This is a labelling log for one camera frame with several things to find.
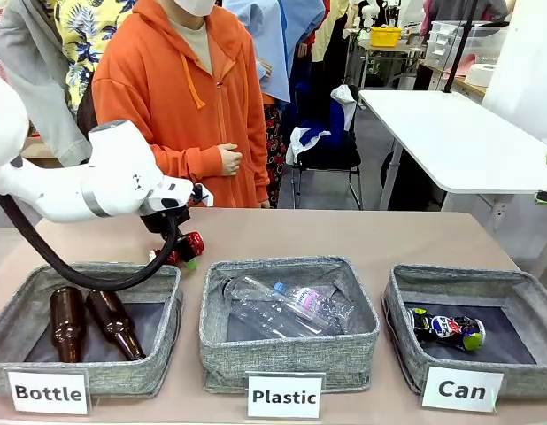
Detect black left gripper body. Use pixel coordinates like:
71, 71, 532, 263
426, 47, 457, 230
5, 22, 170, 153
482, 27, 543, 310
139, 206, 191, 236

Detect crushed red can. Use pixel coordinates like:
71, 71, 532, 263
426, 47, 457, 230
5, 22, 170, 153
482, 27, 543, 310
160, 230, 206, 267

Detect brown glass bottle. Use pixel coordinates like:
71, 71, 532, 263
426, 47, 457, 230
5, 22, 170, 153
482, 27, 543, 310
49, 286, 87, 363
85, 290, 146, 362

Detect large clear plastic bottle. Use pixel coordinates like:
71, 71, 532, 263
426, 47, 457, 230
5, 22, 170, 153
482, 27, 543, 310
220, 274, 345, 340

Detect small bottle with pink label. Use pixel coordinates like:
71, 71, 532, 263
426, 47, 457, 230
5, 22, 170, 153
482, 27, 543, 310
272, 282, 357, 333

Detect crushed black Pepsi can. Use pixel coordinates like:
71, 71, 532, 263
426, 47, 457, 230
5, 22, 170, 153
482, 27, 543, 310
408, 307, 487, 353

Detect grey fabric basket labelled Can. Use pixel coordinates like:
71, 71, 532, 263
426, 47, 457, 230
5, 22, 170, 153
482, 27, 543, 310
381, 264, 547, 399

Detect grey fabric basket labelled Bottle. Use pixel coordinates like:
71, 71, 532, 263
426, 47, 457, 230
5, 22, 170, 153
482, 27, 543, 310
0, 261, 185, 398

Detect grey fabric basket labelled Plastic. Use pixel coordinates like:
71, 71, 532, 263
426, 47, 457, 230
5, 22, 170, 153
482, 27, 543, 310
198, 255, 381, 394

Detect yellow plastic basket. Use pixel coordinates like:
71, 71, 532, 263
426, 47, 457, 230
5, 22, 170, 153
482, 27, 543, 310
369, 26, 403, 48

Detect white Can label card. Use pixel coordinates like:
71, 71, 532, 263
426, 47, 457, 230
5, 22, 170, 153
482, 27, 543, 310
421, 365, 505, 413

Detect person's right hand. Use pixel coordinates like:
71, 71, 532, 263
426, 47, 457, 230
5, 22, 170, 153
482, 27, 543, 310
217, 142, 244, 178

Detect white side table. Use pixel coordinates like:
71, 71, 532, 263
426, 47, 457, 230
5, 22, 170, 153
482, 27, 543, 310
358, 89, 547, 212

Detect white paper roll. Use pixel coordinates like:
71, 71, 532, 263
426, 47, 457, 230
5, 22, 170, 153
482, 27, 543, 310
466, 63, 498, 89

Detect person in orange hoodie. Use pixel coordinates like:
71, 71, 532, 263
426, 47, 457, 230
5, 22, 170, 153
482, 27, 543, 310
91, 0, 271, 209

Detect red floral black trousers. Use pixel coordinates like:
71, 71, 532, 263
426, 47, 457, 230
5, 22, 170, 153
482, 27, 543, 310
262, 101, 287, 209

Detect black pole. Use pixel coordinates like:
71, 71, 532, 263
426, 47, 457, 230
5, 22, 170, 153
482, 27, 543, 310
442, 0, 478, 94

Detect white and blue cloth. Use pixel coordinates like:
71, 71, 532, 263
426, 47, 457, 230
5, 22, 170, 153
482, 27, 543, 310
285, 126, 332, 166

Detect clear plastic drawer unit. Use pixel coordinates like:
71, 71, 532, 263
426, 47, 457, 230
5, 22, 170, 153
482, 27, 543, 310
423, 20, 509, 67

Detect white Bottle label card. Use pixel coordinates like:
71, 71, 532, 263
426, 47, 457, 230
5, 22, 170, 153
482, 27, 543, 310
3, 367, 92, 416

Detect black chair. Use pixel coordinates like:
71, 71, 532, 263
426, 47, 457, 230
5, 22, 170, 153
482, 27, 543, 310
293, 83, 363, 209

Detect white Plastic label card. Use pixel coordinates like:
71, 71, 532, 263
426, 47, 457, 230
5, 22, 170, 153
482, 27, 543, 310
245, 371, 326, 420

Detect grey metal table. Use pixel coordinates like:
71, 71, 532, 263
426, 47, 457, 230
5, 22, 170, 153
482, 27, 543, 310
352, 39, 428, 89

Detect person in grey jacket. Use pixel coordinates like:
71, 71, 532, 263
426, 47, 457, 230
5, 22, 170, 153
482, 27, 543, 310
0, 0, 93, 168

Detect yellow floral shirt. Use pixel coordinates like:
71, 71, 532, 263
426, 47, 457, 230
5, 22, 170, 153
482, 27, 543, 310
56, 0, 137, 112

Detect white face mask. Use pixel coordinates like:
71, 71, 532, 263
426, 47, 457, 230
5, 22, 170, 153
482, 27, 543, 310
172, 0, 215, 18

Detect white cloth on chair back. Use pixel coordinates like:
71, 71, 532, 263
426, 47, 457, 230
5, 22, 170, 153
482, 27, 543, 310
329, 84, 366, 117

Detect light blue garment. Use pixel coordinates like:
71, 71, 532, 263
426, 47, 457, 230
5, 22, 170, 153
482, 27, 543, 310
222, 0, 326, 103

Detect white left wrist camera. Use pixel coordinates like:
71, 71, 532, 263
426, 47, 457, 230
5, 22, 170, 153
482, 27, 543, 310
191, 183, 215, 208

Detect thick black cable hose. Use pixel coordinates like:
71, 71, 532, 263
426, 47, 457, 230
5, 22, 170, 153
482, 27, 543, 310
0, 192, 180, 293

